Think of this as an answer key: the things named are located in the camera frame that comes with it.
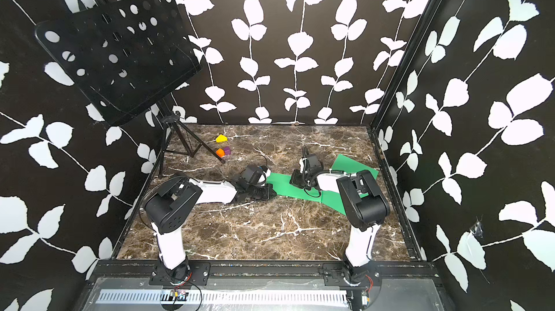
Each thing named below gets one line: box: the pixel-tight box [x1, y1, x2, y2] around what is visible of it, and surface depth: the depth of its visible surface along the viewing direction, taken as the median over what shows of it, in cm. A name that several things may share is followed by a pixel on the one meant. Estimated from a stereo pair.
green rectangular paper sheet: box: [265, 172, 324, 204], surface depth 96 cm
